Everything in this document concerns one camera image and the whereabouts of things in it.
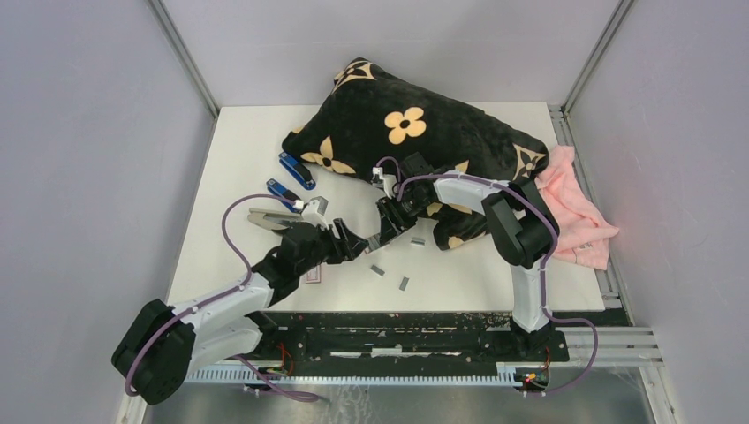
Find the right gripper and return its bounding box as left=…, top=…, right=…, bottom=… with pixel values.
left=375, top=189, right=431, bottom=246

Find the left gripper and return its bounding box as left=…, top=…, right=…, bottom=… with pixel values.
left=296, top=217, right=368, bottom=276

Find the box of staples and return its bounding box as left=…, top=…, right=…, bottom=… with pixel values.
left=366, top=234, right=387, bottom=254

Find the grey beige stapler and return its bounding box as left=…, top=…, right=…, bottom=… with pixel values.
left=246, top=208, right=303, bottom=234

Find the blue stapler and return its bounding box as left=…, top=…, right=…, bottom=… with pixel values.
left=266, top=178, right=301, bottom=212
left=278, top=151, right=316, bottom=191

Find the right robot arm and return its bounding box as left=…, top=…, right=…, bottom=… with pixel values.
left=368, top=154, right=559, bottom=360

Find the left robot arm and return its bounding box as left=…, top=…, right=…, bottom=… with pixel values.
left=111, top=219, right=369, bottom=405

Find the closed red white staple box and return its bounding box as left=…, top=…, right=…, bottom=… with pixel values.
left=304, top=265, right=322, bottom=284

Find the black pillow with beige flowers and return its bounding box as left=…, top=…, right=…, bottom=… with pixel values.
left=281, top=57, right=550, bottom=252

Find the pink cloth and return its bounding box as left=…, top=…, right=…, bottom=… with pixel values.
left=535, top=146, right=619, bottom=270

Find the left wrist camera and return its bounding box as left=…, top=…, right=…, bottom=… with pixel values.
left=293, top=196, right=329, bottom=230

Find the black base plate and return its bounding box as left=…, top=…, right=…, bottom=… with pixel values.
left=222, top=308, right=633, bottom=379

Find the white cable duct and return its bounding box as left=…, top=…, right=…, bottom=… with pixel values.
left=185, top=361, right=523, bottom=389

